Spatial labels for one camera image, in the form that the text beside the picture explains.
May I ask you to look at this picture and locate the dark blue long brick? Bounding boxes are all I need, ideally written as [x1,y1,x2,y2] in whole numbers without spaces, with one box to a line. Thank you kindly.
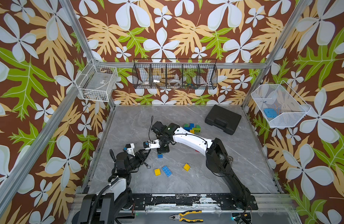
[183,123,194,132]

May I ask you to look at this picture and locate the white wire basket left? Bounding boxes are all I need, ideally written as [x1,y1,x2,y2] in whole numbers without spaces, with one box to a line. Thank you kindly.
[75,59,119,102]

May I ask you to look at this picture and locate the yellow handled pliers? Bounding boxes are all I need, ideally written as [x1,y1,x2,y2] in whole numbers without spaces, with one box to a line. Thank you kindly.
[168,209,204,223]

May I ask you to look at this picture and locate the light blue long brick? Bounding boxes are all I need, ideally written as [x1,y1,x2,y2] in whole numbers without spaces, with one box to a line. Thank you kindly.
[162,166,172,177]

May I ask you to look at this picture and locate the white wire basket right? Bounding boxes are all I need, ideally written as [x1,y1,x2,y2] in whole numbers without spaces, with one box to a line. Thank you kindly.
[251,81,311,129]

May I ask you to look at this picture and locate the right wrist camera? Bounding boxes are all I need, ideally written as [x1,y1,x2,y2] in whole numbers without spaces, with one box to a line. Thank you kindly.
[143,140,160,149]

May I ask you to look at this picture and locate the blue object in basket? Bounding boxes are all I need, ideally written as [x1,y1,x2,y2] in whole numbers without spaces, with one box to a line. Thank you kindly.
[264,108,278,119]

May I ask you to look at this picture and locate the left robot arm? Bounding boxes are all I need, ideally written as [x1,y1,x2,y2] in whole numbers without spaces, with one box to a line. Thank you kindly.
[72,149,150,224]

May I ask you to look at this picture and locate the black plastic tool case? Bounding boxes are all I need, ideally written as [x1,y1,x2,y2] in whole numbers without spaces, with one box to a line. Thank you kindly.
[205,105,242,135]

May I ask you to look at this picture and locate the white wire basket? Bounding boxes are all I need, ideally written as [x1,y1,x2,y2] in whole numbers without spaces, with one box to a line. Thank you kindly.
[251,81,311,129]
[75,59,119,102]

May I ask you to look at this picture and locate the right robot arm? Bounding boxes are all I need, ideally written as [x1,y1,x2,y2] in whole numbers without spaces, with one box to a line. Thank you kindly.
[148,121,255,210]

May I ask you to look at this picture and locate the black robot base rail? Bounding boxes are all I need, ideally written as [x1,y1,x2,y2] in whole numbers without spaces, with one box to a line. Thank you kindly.
[132,193,259,211]

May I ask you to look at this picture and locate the black wire basket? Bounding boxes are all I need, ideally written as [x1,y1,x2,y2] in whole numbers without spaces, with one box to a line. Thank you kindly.
[131,58,218,90]

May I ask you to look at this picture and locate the small electronics board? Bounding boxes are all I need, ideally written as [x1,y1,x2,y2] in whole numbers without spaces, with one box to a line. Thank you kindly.
[232,213,252,224]

